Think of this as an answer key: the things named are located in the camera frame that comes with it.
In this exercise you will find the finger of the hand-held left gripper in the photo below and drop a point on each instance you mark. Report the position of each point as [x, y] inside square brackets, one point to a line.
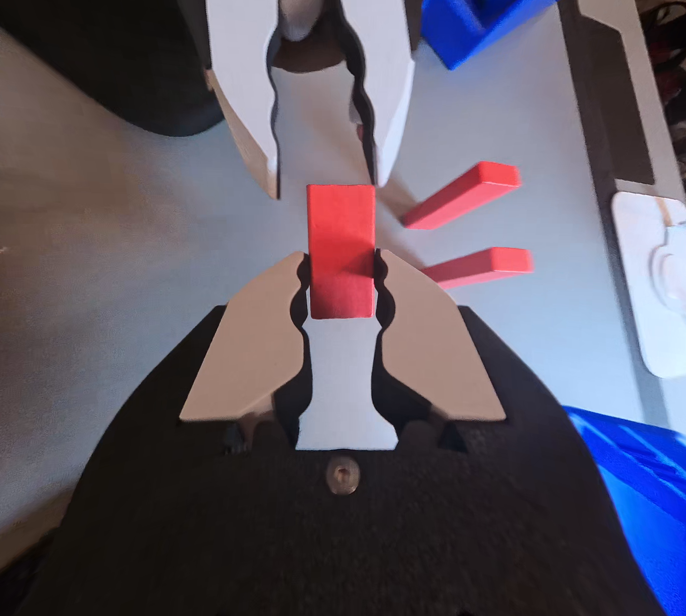
[238, 38]
[386, 38]

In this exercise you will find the red wooden arch block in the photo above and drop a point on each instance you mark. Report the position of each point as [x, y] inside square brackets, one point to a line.
[343, 252]

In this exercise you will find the blue plastic bin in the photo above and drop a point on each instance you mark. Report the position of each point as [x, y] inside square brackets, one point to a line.
[643, 498]
[461, 27]

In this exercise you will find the white document stand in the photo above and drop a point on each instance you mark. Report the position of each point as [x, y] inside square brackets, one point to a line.
[654, 295]

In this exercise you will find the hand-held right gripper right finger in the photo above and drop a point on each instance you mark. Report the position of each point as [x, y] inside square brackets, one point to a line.
[440, 359]

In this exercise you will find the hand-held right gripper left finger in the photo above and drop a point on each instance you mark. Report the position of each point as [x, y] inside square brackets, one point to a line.
[241, 359]

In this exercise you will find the black wrist rest pad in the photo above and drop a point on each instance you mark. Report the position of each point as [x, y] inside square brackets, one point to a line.
[86, 27]

